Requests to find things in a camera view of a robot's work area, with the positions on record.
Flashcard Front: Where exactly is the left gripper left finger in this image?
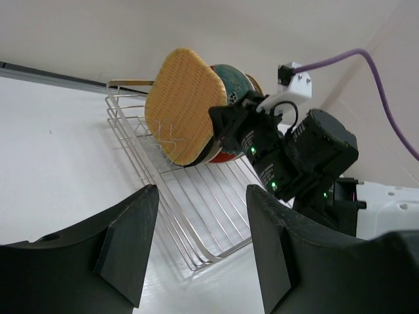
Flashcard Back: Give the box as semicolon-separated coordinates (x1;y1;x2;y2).
1;184;159;313

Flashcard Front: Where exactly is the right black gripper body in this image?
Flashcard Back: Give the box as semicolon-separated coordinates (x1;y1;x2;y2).
208;90;359;203

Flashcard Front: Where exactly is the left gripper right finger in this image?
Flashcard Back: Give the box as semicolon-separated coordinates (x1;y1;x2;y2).
246;184;418;313

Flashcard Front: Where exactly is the beige plate with bird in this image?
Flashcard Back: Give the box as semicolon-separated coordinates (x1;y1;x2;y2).
244;73;265;100

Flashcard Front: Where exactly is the red and blue floral plate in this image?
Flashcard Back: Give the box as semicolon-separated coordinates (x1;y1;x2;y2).
209;63;254;164

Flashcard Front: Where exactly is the woven bamboo square tray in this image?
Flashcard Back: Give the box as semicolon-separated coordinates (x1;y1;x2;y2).
145;48;227;166

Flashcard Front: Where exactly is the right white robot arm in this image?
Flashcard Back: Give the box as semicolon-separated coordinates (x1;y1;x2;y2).
209;92;418;239

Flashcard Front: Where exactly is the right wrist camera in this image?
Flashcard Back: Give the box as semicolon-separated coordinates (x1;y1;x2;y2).
256;61;312;118

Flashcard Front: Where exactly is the metal wire dish rack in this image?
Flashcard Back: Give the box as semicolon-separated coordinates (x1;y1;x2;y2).
105;79;259;271

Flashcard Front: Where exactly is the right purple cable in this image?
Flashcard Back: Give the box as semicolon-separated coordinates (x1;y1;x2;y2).
294;48;419;162

